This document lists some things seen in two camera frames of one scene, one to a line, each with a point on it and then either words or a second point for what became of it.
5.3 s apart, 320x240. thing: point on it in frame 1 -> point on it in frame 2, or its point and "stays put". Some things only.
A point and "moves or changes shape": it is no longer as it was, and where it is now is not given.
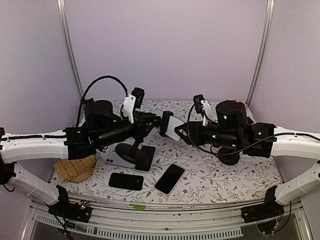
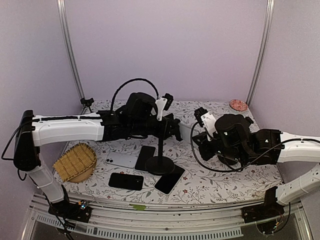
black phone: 124,181 stays put
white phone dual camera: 113,158 stays put
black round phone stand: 132,153 -> 162,165
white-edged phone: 145,158 stays put
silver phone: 172,123 moves or changes shape
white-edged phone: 169,178 stays put
